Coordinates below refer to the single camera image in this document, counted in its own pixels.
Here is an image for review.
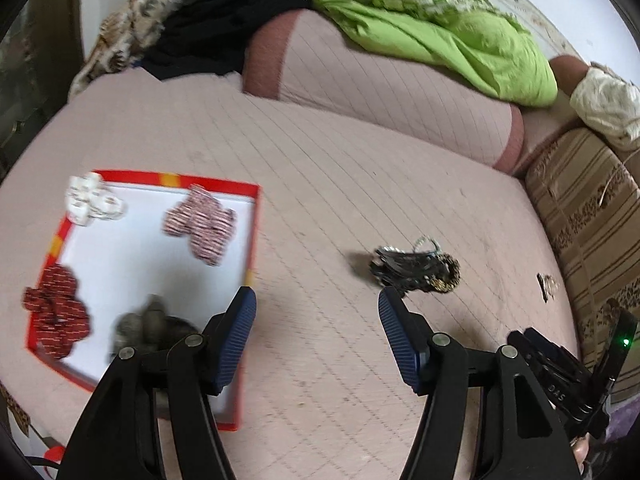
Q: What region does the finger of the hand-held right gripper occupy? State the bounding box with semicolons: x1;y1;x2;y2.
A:
527;352;588;423
522;328;595;386

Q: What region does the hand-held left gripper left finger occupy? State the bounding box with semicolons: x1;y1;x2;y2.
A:
57;286;258;480

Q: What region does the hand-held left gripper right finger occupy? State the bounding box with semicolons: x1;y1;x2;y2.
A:
377;287;583;480

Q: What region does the gold chain bracelet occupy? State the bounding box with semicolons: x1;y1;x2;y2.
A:
425;275;458;295

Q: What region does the black leaf hair clip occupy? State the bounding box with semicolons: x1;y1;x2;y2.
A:
370;246;446;292

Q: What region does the red box with white inside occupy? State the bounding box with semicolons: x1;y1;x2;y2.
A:
25;170;262;432

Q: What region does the person's right hand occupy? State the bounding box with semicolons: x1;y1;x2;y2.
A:
570;435;595;479

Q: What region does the small black gold hairpin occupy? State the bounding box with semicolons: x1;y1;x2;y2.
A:
537;272;561;303

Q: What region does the grey scrunchie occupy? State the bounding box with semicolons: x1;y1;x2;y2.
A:
111;295;201;361

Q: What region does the pink plaid scrunchie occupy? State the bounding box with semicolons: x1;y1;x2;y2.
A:
162;185;237;266

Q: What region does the brown striped cushion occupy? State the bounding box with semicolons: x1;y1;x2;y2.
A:
525;127;640;401

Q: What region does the pink quilted bed sheet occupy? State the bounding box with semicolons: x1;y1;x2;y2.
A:
0;67;581;480

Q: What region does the red dotted scrunchie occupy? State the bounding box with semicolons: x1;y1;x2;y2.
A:
21;264;92;359

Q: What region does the white dotted scrunchie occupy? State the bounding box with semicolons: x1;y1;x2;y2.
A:
65;172;125;228

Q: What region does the white cardboard box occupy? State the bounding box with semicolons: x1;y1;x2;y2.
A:
15;410;68;463

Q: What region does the brown patterned heart cushion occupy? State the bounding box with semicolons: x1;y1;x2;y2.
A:
0;382;31;433

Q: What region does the cream cloth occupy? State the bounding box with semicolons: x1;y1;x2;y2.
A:
570;62;640;151

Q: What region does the pink bolster pillow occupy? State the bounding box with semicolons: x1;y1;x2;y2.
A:
520;55;593;176
242;8;525;171

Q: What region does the green blanket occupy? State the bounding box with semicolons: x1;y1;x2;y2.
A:
312;0;558;107

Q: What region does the black cloth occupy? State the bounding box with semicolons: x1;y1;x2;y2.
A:
142;0;316;81

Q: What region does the leaf print blanket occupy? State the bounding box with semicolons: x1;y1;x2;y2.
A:
67;0;183;98

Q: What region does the dark wooden cabinet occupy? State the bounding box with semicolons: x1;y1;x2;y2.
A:
0;0;83;176

